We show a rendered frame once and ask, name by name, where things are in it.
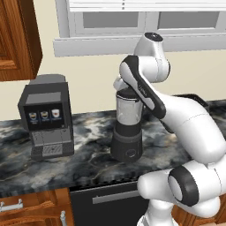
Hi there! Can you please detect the silver cupboard door handle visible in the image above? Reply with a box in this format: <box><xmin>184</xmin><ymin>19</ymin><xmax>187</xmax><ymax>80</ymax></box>
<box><xmin>59</xmin><ymin>209</ymin><xmax>68</xmax><ymax>226</ymax></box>

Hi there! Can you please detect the silver drawer handle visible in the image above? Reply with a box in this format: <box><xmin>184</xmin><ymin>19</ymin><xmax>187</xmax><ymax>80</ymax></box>
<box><xmin>0</xmin><ymin>198</ymin><xmax>24</xmax><ymax>213</ymax></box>

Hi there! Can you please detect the grey framed window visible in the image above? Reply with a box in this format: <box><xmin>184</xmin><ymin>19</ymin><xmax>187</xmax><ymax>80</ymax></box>
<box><xmin>52</xmin><ymin>0</ymin><xmax>226</xmax><ymax>58</ymax></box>

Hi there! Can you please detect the grey dishwasher handle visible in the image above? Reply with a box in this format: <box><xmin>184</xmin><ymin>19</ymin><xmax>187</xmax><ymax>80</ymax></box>
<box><xmin>92</xmin><ymin>189</ymin><xmax>141</xmax><ymax>206</ymax></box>

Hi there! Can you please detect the wooden drawer front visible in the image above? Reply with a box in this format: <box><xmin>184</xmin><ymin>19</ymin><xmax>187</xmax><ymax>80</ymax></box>
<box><xmin>0</xmin><ymin>188</ymin><xmax>72</xmax><ymax>215</ymax></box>

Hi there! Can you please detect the black blender with clear jar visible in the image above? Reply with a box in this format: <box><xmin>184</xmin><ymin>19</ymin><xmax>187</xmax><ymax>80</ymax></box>
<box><xmin>109</xmin><ymin>87</ymin><xmax>146</xmax><ymax>163</ymax></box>

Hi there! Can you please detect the wooden cupboard door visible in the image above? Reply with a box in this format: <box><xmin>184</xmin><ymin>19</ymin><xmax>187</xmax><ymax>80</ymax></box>
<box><xmin>0</xmin><ymin>206</ymin><xmax>74</xmax><ymax>226</ymax></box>

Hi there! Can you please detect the black dishwasher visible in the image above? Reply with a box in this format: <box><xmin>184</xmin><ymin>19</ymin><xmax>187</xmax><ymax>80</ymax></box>
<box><xmin>69</xmin><ymin>180</ymin><xmax>152</xmax><ymax>226</ymax></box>

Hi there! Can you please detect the wooden wall cupboard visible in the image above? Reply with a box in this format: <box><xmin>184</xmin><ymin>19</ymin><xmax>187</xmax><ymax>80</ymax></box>
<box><xmin>0</xmin><ymin>0</ymin><xmax>44</xmax><ymax>83</ymax></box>

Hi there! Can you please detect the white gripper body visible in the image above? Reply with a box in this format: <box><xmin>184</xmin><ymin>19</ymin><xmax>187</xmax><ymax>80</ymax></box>
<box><xmin>113</xmin><ymin>74</ymin><xmax>131</xmax><ymax>93</ymax></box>

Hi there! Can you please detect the black blender lid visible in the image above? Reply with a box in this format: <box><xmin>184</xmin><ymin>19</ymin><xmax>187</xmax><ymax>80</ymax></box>
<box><xmin>115</xmin><ymin>87</ymin><xmax>144</xmax><ymax>102</ymax></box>

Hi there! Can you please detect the white window blind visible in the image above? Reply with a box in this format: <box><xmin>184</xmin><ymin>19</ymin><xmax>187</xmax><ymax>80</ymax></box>
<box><xmin>68</xmin><ymin>0</ymin><xmax>226</xmax><ymax>13</ymax></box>

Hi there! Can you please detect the dark grey coffee machine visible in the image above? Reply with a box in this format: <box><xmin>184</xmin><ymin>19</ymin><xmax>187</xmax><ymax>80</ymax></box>
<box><xmin>17</xmin><ymin>73</ymin><xmax>75</xmax><ymax>162</ymax></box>

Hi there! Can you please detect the wooden base cupboard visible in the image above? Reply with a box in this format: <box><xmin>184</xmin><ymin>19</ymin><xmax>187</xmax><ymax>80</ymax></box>
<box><xmin>171</xmin><ymin>193</ymin><xmax>226</xmax><ymax>226</ymax></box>

